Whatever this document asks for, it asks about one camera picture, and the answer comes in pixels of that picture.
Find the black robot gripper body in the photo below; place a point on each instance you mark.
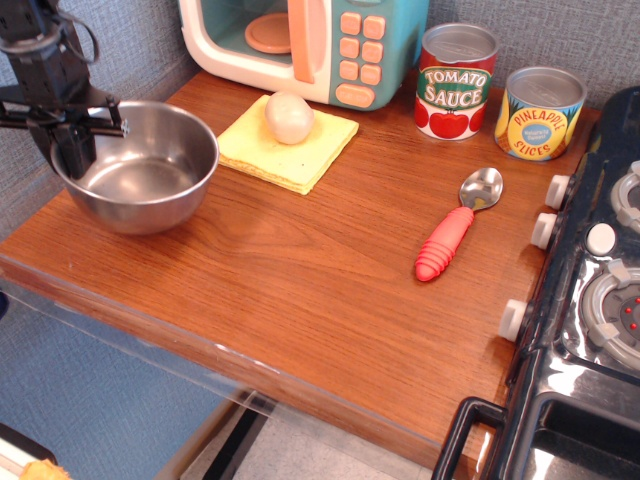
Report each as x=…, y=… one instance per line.
x=53, y=90

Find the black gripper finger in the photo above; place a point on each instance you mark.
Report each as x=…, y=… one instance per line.
x=77, y=148
x=44, y=138

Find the stainless steel pot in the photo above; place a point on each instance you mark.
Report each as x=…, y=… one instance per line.
x=150, y=180

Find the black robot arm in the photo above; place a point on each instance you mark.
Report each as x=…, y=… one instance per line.
x=44, y=21

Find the yellow folded cloth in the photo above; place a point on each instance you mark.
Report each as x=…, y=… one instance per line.
x=249, y=146

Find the white egg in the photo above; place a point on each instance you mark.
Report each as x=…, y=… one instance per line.
x=289, y=118

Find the toy microwave teal white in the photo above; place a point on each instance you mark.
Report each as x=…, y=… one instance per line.
x=350, y=54

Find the orange object bottom left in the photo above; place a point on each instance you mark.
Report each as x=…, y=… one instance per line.
x=43, y=470

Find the tomato sauce can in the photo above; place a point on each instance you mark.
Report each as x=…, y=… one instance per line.
x=454, y=79

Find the pineapple slices can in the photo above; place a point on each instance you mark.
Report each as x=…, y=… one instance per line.
x=539, y=112

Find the black toy stove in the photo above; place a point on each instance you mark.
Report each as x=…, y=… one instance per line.
x=572, y=409

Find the spoon with red handle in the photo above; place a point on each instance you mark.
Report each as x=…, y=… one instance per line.
x=480, y=191

